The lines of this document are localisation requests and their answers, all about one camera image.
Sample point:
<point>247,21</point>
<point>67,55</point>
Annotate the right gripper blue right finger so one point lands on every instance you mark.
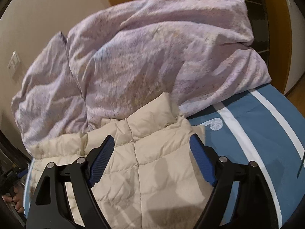
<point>204,158</point>

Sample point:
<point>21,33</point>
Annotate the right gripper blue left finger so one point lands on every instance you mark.
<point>98,159</point>

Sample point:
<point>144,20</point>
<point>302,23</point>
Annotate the blue white striped bed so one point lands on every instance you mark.
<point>258,125</point>

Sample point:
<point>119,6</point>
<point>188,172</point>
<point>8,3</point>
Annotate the lilac floral duvet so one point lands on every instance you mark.
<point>119,59</point>

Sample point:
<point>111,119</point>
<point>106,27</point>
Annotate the person's left hand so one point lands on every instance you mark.
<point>17,199</point>

